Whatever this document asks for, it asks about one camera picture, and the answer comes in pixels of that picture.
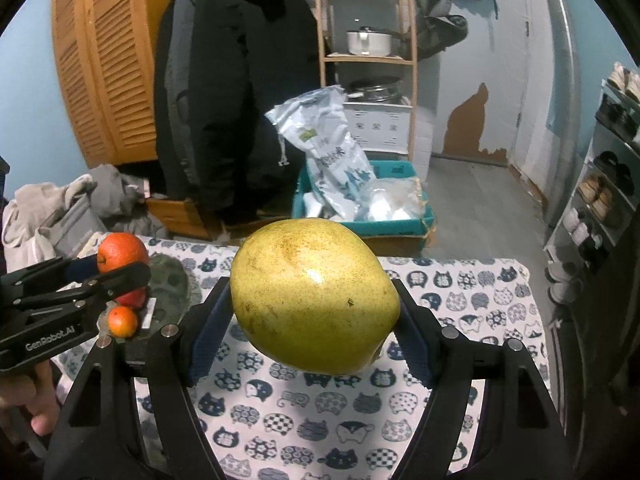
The green patterned glass plate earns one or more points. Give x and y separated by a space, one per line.
167 280

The white pot with lid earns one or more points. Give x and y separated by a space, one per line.
370 42

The grey hoodie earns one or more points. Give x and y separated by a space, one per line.
117 195

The grey hanging bag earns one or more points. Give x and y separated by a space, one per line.
440 25

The group of shoes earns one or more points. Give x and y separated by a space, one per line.
607 195

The steel pot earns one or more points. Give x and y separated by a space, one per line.
375 91

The pale grey door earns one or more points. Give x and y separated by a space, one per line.
480 60

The red apple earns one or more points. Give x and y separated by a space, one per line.
132 298

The bamboo shelf rack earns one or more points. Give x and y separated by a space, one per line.
322 35

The yellow-green pear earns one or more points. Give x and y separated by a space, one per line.
310 295

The person's left hand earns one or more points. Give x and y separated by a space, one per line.
35 400

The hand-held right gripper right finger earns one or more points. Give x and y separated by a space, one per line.
415 355

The teal box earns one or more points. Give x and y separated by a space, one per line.
400 169

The black coat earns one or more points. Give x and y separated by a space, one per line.
240 85

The grey pipe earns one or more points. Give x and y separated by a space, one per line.
562 110

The printed plastic bag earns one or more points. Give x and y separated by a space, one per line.
325 150

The metal shoe rack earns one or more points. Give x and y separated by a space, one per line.
600 130

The cardboard box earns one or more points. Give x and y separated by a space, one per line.
400 242

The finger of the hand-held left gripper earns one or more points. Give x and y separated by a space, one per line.
82 267
125 277

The tangerine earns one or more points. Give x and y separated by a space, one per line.
122 321

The white patterned drawer box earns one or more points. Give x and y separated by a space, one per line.
380 127

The grey jacket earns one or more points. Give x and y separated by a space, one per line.
180 85

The clear plastic bag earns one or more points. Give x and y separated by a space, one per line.
395 200

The large orange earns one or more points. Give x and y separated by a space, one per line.
125 250

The cat print tablecloth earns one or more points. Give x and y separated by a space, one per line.
450 320

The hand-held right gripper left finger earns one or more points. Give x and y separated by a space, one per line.
207 340

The wooden louvered wardrobe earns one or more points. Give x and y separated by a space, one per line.
110 60

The wooden drawer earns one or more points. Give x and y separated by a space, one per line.
180 217

